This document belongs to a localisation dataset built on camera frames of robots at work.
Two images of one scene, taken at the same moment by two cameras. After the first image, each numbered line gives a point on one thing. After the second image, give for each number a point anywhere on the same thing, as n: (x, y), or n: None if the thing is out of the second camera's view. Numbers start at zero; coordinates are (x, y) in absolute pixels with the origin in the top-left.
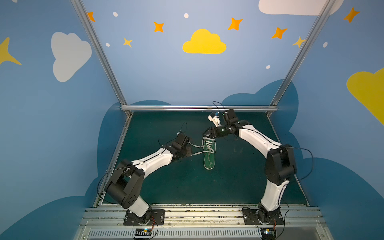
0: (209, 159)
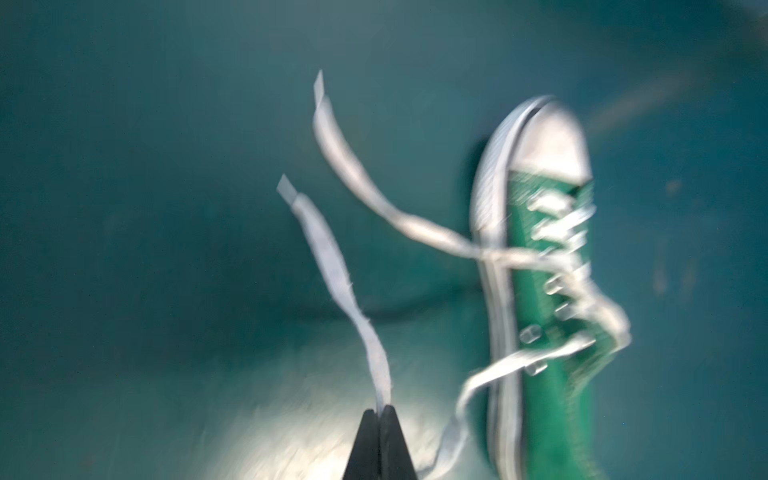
0: (553, 328)
